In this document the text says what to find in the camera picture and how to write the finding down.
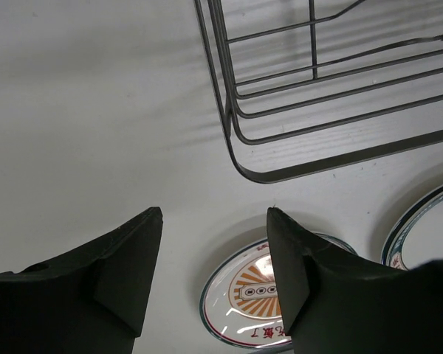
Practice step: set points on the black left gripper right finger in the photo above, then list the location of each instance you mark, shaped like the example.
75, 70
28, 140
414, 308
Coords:
333, 301

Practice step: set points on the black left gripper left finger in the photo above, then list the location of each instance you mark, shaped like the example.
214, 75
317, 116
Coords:
92, 299

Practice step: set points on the plate with dark green rim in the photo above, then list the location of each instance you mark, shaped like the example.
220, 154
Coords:
417, 237

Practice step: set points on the grey wire dish rack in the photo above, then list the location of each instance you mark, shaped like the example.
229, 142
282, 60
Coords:
229, 92

